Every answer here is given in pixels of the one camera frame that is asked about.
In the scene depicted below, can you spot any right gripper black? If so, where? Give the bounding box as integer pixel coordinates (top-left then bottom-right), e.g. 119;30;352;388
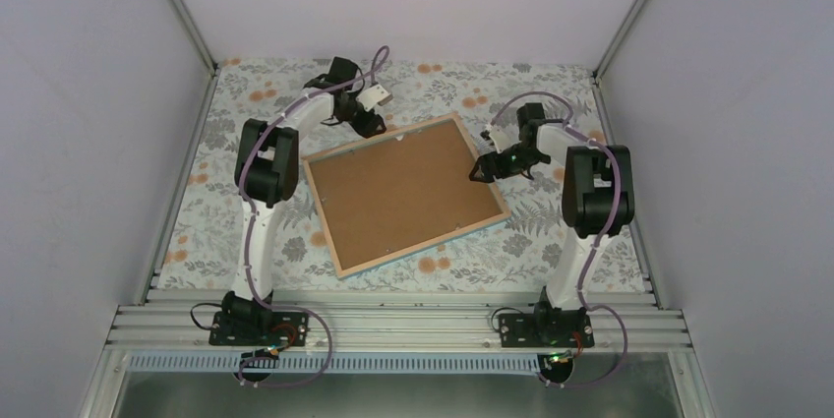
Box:
469;144;548;184

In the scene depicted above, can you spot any brown backing board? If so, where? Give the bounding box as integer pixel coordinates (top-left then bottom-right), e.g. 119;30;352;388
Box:
308;120;506;271

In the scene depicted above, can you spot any wooden picture frame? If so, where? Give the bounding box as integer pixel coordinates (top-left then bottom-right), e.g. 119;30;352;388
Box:
302;112;513;280

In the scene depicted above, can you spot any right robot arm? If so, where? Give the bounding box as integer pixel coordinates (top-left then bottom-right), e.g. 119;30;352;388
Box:
469;103;635;346

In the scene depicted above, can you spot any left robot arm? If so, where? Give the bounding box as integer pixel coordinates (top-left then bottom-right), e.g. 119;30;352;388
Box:
217;57;390;344

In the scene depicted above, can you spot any floral table mat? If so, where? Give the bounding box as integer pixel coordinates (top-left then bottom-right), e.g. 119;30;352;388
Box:
158;57;646;294

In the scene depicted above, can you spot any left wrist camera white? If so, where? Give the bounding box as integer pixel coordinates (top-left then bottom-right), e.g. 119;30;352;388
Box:
356;84;393;111

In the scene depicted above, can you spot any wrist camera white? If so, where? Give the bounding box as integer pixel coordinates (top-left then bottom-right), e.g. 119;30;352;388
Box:
356;84;393;111
480;125;513;153

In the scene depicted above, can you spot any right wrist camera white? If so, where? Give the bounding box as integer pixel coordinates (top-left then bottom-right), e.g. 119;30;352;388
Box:
480;125;513;153

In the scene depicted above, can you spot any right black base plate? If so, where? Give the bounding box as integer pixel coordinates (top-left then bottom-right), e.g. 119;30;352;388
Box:
491;310;596;348

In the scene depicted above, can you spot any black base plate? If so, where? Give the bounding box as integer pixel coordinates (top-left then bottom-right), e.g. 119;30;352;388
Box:
208;311;310;347
491;310;596;348

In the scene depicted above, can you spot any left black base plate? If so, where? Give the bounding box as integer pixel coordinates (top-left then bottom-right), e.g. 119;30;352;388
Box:
208;311;310;347

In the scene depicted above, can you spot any aluminium mounting rail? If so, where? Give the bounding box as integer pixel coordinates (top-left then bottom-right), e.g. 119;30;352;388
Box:
106;289;692;353

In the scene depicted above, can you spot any slotted cable duct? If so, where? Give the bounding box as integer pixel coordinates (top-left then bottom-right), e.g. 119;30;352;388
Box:
125;351;540;376

